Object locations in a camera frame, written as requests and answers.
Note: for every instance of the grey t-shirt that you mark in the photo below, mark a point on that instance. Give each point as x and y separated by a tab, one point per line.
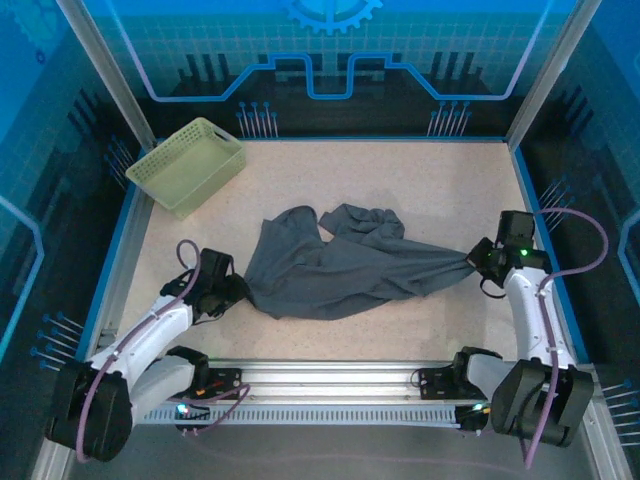
340	270

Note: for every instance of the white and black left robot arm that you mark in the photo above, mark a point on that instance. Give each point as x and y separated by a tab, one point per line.
160	325

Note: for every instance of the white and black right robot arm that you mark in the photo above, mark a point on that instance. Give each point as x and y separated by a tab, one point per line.
525	310

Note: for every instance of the green plastic basket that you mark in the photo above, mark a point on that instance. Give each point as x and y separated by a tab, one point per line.
185	170

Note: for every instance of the black controller box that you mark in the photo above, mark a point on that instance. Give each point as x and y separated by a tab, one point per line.
470	422
197	412

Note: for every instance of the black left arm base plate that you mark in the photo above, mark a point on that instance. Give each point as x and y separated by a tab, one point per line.
231	376

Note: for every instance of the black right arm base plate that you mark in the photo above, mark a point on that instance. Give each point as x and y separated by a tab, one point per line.
431	385

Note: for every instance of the aluminium frame post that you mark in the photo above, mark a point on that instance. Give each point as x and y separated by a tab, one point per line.
545	75
107	75

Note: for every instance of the aluminium mounting rail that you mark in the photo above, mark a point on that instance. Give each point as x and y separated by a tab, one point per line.
325	380

